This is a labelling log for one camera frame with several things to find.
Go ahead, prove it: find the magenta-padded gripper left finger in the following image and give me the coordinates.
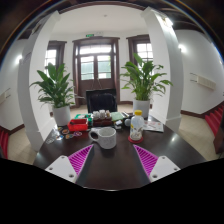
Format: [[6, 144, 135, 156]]
[[44, 143, 95, 184]]

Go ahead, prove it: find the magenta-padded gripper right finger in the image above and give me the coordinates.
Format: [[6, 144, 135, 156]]
[[132, 144, 181, 184]]

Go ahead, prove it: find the clear yellow-capped drink bottle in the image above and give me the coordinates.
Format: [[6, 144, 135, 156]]
[[129, 109, 145, 142]]

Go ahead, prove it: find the flat round red coaster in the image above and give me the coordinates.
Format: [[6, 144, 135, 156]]
[[127, 134, 145, 145]]

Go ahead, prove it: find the printed magazine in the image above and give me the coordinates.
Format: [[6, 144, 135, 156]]
[[143, 120, 165, 133]]

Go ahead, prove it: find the red plastic box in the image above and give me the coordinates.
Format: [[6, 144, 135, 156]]
[[67, 118, 89, 132]]

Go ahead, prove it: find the green plant in white pot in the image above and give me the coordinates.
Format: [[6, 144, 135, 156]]
[[29, 62, 84, 127], [119, 53, 174, 119]]

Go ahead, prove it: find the white speckled mug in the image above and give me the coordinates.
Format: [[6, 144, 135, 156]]
[[88, 126, 118, 150]]

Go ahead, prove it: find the green flat box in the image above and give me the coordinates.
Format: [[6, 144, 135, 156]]
[[73, 113, 94, 120]]

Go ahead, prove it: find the brown tray with white items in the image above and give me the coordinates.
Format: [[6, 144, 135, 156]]
[[92, 109, 114, 127]]

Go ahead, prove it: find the green flat pouch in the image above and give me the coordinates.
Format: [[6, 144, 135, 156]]
[[110, 111, 125, 122]]

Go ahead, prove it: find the black chair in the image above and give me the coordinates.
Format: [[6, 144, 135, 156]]
[[85, 87, 118, 114]]

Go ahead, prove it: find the dark wooden glazed double door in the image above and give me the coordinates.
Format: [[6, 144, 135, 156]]
[[72, 36, 121, 104]]

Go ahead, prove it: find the dark-framed window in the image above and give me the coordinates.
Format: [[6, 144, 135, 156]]
[[126, 34, 155, 64], [44, 40, 68, 76]]

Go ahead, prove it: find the white wall-mounted trunking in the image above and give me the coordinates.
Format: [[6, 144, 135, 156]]
[[0, 88, 12, 105], [189, 72, 217, 91]]

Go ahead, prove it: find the glowing wall lamp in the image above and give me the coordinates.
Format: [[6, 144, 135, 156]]
[[14, 54, 24, 65], [178, 43, 188, 54]]

